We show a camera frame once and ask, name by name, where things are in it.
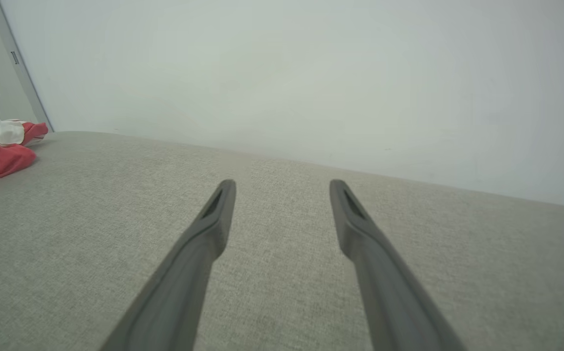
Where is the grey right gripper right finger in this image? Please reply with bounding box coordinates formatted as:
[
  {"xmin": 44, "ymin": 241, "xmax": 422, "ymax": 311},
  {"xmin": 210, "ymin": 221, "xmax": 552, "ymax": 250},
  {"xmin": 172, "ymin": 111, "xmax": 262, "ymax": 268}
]
[{"xmin": 329, "ymin": 179, "xmax": 467, "ymax": 351}]

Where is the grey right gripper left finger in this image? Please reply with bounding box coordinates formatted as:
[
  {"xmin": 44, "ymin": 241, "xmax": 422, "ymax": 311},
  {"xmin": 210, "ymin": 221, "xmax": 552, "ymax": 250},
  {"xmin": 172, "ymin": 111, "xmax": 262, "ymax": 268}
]
[{"xmin": 99, "ymin": 179, "xmax": 237, "ymax": 351}]

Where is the grey metal wall strip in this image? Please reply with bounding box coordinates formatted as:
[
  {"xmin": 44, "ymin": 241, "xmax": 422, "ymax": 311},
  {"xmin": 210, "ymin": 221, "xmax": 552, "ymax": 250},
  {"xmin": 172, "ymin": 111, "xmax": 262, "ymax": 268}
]
[{"xmin": 0, "ymin": 0, "xmax": 55, "ymax": 133}]

